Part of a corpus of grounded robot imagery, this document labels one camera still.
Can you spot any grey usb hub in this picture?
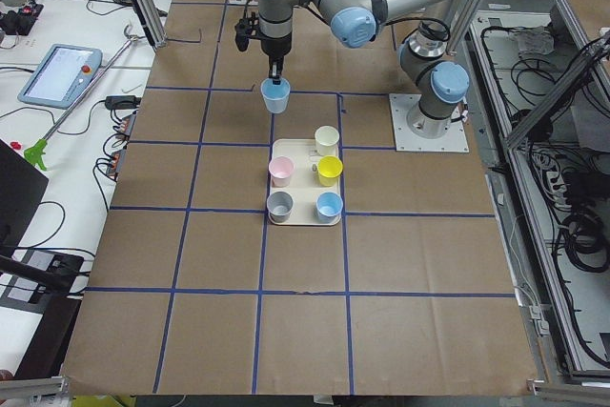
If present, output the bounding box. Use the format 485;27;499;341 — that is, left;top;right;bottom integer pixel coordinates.
117;112;137;137
106;149;126;181

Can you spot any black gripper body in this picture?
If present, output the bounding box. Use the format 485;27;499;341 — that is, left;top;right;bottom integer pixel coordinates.
234;13;292;67

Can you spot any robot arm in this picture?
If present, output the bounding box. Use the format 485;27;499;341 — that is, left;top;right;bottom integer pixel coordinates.
234;0;476;139

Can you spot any light blue cup back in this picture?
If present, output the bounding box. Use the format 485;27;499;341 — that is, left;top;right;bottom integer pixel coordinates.
315;192;343;224

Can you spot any light blue cup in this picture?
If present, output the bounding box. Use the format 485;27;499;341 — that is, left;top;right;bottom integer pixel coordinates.
260;78;291;114
315;192;343;224

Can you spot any green handled reacher grabber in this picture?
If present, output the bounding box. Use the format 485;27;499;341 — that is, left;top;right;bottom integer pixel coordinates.
24;24;141;171

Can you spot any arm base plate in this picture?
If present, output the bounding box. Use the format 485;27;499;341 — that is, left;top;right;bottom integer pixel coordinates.
389;93;470;153

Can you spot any black power adapter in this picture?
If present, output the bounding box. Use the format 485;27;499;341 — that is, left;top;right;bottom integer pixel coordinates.
104;95;141;111

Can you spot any grey usb hub left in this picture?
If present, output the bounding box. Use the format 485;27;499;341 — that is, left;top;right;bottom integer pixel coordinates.
106;149;126;181

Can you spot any light blue cup front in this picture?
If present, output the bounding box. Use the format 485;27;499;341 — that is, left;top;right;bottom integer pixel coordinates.
260;78;291;114

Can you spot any pink plastic cup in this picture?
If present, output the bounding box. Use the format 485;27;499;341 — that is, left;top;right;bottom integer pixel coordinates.
268;156;295;188

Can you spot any blue teach pendant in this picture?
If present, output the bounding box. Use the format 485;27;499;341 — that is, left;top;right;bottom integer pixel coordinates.
17;44;103;109

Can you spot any grey usb hub right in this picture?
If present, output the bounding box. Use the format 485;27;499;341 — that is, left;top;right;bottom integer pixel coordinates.
117;112;137;137

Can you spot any cream plastic tray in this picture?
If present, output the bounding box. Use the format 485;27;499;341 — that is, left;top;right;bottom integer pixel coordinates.
269;139;342;226

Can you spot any white plastic cup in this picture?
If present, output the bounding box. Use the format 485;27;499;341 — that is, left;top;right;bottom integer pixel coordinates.
315;126;340;156

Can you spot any yellow plastic cup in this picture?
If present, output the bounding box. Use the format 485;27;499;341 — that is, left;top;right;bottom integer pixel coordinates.
317;155;343;187

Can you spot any grey plastic cup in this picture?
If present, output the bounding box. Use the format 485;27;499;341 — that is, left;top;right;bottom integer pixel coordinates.
266;191;294;224

